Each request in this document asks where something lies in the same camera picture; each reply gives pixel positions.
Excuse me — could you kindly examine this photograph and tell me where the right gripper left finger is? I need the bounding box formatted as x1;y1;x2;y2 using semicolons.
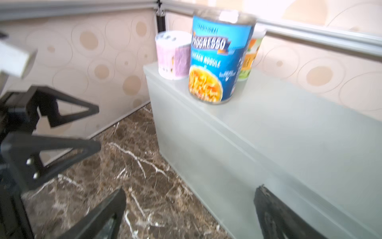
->
59;188;126;239

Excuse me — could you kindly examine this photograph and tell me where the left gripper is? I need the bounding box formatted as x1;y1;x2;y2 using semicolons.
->
1;86;101;239

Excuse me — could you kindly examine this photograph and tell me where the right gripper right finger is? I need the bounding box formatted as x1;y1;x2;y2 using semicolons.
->
254;185;325;239

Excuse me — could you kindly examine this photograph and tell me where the pink label white-lid can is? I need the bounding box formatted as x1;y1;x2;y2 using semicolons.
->
155;31;192;80

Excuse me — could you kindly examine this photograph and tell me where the green orange label can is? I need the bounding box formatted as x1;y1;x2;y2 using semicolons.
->
238;26;267;82

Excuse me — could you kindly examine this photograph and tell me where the blue label can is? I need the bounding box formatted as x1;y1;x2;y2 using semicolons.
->
189;9;257;104

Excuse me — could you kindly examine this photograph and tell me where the grey metal cabinet box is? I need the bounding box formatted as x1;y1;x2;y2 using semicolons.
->
144;63;382;239

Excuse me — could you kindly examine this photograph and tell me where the left diagonal aluminium rail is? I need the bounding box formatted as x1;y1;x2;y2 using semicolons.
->
1;1;158;22

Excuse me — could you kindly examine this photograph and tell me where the left black corner post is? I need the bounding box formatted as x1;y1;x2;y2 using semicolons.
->
156;0;166;33

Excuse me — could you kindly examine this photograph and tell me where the horizontal aluminium rail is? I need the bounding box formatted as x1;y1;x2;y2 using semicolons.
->
161;1;382;60

